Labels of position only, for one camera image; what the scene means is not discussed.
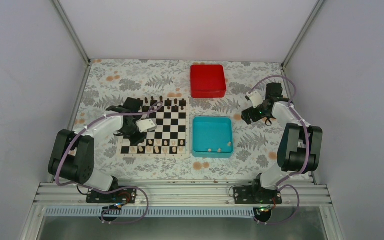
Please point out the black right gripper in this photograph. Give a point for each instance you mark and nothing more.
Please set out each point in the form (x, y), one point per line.
(245, 113)

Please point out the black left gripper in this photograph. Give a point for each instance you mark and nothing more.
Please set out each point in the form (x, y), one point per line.
(141, 138)

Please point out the teal square tray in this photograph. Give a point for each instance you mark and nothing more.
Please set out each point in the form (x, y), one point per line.
(212, 137)

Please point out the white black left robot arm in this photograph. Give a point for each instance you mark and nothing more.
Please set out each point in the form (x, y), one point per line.
(72, 157)

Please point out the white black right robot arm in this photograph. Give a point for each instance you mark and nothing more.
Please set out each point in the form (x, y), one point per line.
(300, 145)

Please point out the black white chessboard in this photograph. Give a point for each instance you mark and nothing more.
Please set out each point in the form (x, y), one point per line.
(172, 128)

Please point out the floral patterned table mat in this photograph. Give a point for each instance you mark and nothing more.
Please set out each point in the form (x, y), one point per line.
(255, 146)

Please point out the red square box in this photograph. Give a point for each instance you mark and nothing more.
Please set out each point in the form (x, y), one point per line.
(207, 81)

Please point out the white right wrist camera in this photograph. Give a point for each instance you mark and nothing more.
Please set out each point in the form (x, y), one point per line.
(255, 98)

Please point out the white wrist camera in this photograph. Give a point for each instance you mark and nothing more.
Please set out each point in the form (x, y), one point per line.
(146, 125)
(255, 98)

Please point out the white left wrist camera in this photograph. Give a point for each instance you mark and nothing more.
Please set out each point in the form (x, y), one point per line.
(146, 125)

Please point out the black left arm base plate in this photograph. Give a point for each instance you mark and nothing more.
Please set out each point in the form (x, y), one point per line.
(126, 196)

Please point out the aluminium front rail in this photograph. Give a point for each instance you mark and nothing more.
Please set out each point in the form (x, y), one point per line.
(202, 200)

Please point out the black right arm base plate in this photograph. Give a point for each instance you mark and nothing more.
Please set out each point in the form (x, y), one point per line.
(246, 195)

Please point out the aluminium corner frame post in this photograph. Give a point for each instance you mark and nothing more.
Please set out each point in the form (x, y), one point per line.
(71, 31)

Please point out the aluminium right frame post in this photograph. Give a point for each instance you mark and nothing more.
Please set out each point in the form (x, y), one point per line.
(309, 21)

